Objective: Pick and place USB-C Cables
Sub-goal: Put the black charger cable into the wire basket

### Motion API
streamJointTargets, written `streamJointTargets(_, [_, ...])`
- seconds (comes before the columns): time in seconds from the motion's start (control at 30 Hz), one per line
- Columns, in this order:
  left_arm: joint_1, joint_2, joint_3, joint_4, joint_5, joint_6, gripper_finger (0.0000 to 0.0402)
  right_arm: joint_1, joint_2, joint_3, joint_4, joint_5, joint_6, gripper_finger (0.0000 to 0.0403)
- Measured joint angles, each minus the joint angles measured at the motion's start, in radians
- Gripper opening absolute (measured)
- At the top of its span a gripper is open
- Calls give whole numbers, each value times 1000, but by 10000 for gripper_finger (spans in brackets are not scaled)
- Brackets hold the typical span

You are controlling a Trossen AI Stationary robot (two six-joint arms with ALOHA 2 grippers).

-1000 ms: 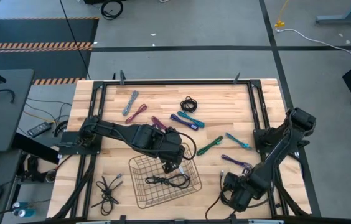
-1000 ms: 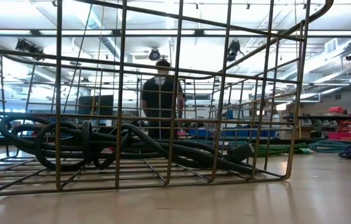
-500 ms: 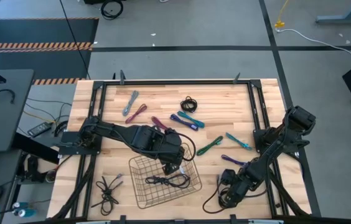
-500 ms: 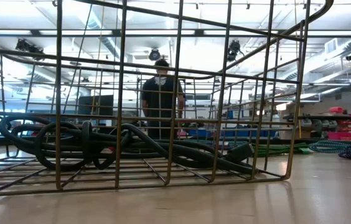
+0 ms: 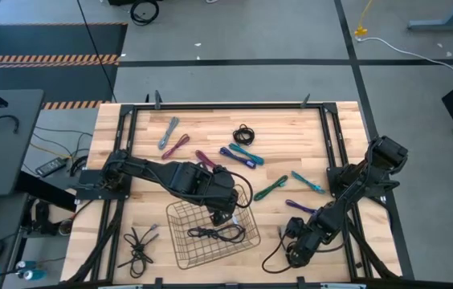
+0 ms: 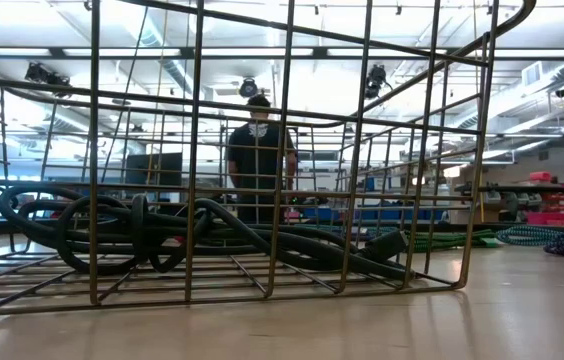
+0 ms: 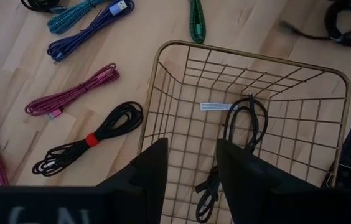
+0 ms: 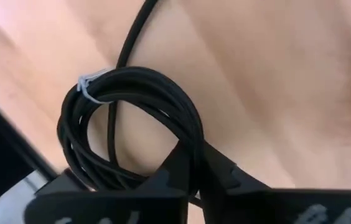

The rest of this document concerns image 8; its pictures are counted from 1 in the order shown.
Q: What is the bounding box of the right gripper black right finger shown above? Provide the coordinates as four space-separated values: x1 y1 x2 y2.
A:
199 142 351 224

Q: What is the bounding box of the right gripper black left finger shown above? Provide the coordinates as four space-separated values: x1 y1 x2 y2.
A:
24 141 195 224

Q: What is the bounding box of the black cable with white tie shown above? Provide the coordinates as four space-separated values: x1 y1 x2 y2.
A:
56 0 207 208

